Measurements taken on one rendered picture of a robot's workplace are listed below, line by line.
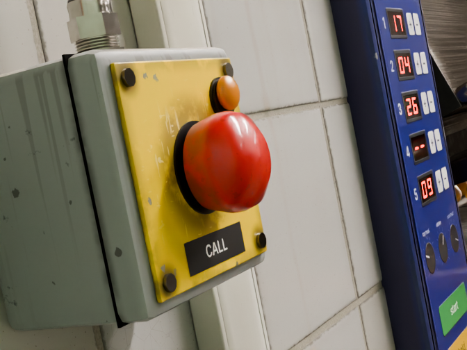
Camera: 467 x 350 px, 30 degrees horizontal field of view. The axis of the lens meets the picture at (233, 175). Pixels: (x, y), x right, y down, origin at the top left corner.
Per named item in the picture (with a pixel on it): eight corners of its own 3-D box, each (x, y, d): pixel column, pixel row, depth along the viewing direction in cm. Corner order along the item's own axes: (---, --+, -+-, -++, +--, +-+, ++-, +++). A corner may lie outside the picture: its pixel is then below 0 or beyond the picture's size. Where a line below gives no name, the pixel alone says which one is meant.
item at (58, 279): (5, 336, 34) (-49, 85, 34) (146, 275, 43) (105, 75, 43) (160, 325, 31) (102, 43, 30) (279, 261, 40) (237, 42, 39)
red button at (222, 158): (165, 228, 34) (144, 126, 33) (215, 210, 37) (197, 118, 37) (246, 217, 32) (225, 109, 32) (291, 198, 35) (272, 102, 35)
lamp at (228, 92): (214, 113, 37) (207, 78, 37) (231, 110, 38) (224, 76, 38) (231, 110, 36) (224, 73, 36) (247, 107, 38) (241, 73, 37)
